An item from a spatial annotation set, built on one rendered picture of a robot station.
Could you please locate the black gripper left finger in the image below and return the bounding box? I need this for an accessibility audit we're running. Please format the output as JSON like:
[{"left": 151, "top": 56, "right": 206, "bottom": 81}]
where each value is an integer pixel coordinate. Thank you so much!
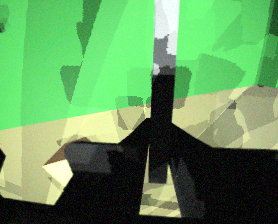
[{"left": 64, "top": 118, "right": 150, "bottom": 214}]

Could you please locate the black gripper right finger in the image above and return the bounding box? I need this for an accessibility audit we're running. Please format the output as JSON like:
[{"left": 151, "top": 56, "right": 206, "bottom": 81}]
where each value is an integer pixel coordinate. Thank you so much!
[{"left": 169, "top": 123, "right": 278, "bottom": 218}]

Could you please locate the green flat mat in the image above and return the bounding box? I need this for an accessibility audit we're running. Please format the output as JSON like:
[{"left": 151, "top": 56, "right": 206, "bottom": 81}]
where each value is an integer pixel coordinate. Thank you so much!
[{"left": 0, "top": 0, "right": 275, "bottom": 130}]

